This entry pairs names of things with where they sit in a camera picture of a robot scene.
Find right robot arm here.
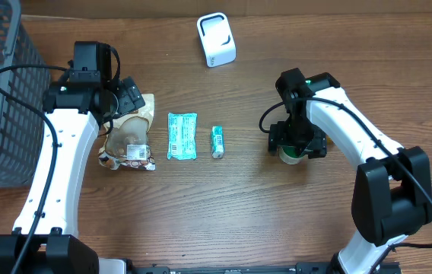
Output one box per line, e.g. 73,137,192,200
266,68,432,273

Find green lid seasoning jar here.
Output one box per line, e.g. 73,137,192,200
278,146,304,165

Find yellow oil bottle grey cap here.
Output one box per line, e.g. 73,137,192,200
326,135,335,145

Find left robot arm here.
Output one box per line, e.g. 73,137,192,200
0,41,145,273

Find teal wet wipes pack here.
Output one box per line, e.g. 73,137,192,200
167,113,197,160

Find brown snack pouch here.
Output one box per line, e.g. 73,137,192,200
98,94,156,171

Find small teal tissue pack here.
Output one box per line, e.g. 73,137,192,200
211,126,225,159

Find white barcode scanner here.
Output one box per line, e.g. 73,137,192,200
196,12,237,68

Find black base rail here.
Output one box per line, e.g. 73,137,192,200
97,258,399,274

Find grey plastic mesh basket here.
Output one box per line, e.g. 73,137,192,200
0,0,50,187

